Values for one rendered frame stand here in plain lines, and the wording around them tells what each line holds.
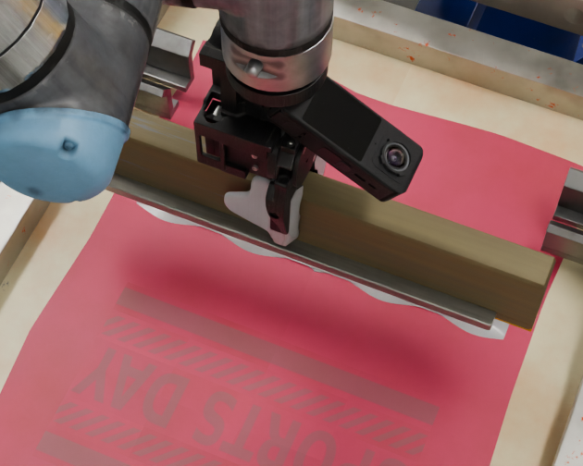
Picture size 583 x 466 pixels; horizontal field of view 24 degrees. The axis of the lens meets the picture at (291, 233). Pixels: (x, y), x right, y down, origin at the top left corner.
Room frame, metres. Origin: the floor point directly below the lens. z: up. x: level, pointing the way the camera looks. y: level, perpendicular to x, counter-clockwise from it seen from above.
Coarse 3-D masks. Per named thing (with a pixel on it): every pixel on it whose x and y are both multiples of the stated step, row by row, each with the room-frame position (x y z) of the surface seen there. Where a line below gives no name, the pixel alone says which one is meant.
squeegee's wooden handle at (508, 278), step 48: (144, 144) 0.60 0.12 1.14; (192, 144) 0.60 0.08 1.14; (192, 192) 0.59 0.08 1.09; (336, 192) 0.56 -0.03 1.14; (336, 240) 0.54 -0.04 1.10; (384, 240) 0.52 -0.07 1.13; (432, 240) 0.51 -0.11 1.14; (480, 240) 0.51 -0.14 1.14; (432, 288) 0.51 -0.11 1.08; (480, 288) 0.49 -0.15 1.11; (528, 288) 0.48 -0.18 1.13
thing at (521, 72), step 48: (336, 0) 0.88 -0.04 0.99; (384, 48) 0.84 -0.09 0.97; (432, 48) 0.82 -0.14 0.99; (480, 48) 0.82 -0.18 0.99; (528, 48) 0.82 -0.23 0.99; (528, 96) 0.78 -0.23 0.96; (576, 96) 0.76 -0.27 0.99; (0, 192) 0.65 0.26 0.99; (0, 240) 0.60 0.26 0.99; (576, 432) 0.42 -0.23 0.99
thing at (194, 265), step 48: (192, 96) 0.79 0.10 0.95; (96, 240) 0.62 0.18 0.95; (144, 240) 0.62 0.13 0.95; (192, 240) 0.62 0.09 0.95; (96, 288) 0.57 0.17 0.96; (192, 288) 0.57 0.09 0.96; (240, 288) 0.57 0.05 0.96; (288, 288) 0.57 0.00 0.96; (48, 336) 0.53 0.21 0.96; (96, 336) 0.53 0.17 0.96; (48, 384) 0.48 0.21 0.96; (0, 432) 0.44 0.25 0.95
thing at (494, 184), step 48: (432, 144) 0.73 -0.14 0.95; (480, 144) 0.73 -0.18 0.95; (432, 192) 0.68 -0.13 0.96; (480, 192) 0.68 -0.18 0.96; (528, 192) 0.68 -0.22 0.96; (528, 240) 0.62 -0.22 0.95; (336, 288) 0.57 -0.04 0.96; (288, 336) 0.53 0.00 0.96; (336, 336) 0.53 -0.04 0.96; (384, 336) 0.53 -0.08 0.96; (432, 336) 0.53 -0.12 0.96; (528, 336) 0.53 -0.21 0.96; (432, 384) 0.48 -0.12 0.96; (480, 384) 0.48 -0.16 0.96; (432, 432) 0.44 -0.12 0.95; (480, 432) 0.44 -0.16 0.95
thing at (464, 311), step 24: (120, 192) 0.60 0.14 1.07; (144, 192) 0.60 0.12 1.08; (192, 216) 0.58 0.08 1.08; (216, 216) 0.57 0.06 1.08; (264, 240) 0.55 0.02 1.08; (312, 264) 0.53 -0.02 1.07; (336, 264) 0.53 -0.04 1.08; (360, 264) 0.53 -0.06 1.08; (384, 288) 0.51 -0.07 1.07; (408, 288) 0.51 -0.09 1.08; (456, 312) 0.49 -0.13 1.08; (480, 312) 0.49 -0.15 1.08
